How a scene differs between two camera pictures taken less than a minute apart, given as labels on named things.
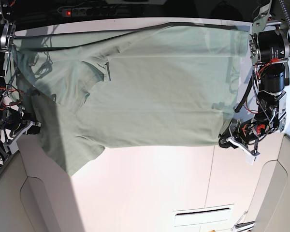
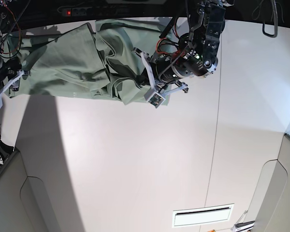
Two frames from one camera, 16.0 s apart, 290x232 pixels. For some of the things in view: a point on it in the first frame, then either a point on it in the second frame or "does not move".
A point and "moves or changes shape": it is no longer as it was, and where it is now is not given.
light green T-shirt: [87, 90] moves or changes shape
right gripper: [244, 133] to [165, 74]
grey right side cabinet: [276, 205] does not move
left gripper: [14, 118] to [7, 76]
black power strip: [98, 11] does not move
